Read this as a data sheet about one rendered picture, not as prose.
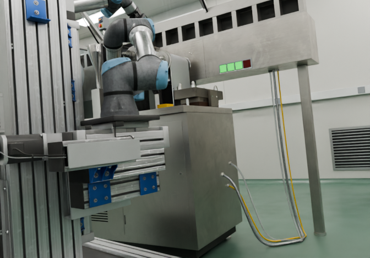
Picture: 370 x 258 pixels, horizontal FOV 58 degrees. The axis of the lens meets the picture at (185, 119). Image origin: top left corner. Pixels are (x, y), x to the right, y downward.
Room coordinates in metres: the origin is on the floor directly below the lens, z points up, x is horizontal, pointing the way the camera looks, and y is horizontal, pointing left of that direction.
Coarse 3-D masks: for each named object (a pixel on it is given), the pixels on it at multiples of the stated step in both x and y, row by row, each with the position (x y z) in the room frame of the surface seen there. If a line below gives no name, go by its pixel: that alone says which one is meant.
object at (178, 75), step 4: (172, 68) 2.26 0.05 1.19; (176, 68) 2.30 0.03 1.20; (180, 68) 2.34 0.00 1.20; (172, 72) 2.25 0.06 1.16; (176, 72) 2.29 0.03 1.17; (180, 72) 2.34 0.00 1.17; (184, 72) 2.39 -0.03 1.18; (188, 72) 2.43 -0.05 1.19; (172, 76) 2.25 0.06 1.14; (176, 76) 2.29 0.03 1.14; (180, 76) 2.33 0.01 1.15; (184, 76) 2.38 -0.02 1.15; (188, 76) 2.43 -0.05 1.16; (172, 80) 2.24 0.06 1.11; (176, 80) 2.29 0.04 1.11; (180, 80) 2.33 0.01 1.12; (184, 80) 2.38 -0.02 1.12; (188, 80) 2.42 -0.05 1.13; (172, 84) 2.24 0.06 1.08; (176, 84) 2.28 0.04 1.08; (184, 84) 2.37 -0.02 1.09; (188, 84) 2.42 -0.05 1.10; (172, 88) 2.24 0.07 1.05; (184, 88) 2.37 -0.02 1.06; (172, 92) 2.24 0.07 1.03
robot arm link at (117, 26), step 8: (112, 24) 1.60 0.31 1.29; (120, 24) 1.58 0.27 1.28; (112, 32) 1.59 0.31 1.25; (120, 32) 1.59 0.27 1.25; (104, 40) 1.64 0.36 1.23; (112, 40) 1.62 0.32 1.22; (120, 40) 1.62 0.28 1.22; (112, 48) 1.65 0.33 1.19; (120, 48) 1.67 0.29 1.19; (112, 56) 1.70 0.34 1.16; (120, 56) 1.73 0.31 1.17
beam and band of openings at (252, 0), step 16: (240, 0) 2.30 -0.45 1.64; (256, 0) 2.24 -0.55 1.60; (272, 0) 2.19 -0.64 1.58; (288, 0) 2.20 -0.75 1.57; (304, 0) 2.12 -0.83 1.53; (192, 16) 2.50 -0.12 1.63; (208, 16) 2.43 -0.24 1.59; (224, 16) 2.42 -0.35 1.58; (240, 16) 2.38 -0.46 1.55; (256, 16) 2.25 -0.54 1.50; (272, 16) 2.26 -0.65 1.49; (160, 32) 2.66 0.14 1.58; (176, 32) 2.67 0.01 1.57; (192, 32) 2.59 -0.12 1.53; (208, 32) 2.52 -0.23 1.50; (224, 32) 2.37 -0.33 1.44; (160, 48) 2.67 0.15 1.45
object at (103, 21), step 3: (102, 15) 2.55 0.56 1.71; (99, 18) 2.58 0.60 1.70; (102, 18) 2.55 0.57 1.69; (105, 18) 2.56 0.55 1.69; (99, 21) 2.58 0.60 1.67; (102, 21) 2.55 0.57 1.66; (105, 21) 2.56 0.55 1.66; (99, 24) 2.55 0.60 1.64; (102, 24) 2.55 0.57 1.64; (105, 24) 2.56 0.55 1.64; (108, 24) 2.58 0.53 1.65; (99, 27) 2.56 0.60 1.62; (102, 27) 2.55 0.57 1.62; (105, 27) 2.55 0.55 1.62; (102, 30) 2.60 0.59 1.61; (105, 30) 2.61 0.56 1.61
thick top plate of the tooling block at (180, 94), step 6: (174, 90) 2.18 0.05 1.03; (180, 90) 2.15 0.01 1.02; (186, 90) 2.13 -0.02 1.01; (192, 90) 2.11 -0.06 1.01; (198, 90) 2.13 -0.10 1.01; (204, 90) 2.20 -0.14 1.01; (216, 90) 2.35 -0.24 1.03; (180, 96) 2.16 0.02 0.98; (186, 96) 2.13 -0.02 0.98; (192, 96) 2.11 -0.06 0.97; (198, 96) 2.13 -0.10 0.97; (204, 96) 2.19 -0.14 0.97; (222, 96) 2.43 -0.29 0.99
